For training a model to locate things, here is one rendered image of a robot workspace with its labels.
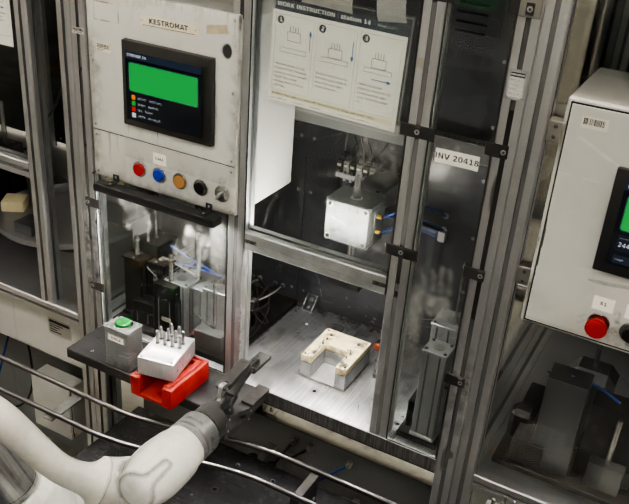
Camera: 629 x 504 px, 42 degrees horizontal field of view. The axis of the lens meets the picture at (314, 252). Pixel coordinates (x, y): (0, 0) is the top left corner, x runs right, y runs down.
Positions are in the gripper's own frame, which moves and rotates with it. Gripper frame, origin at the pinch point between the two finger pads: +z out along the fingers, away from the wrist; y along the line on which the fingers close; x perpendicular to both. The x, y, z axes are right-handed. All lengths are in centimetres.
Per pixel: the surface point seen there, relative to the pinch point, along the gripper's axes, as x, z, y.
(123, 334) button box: 44.5, 7.9, -10.0
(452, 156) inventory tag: -29, 21, 51
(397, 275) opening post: -20.2, 22.6, 21.5
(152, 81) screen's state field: 42, 18, 53
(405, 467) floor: 0, 114, -112
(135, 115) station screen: 47, 18, 44
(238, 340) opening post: 19.1, 21.5, -9.6
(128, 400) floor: 114, 87, -112
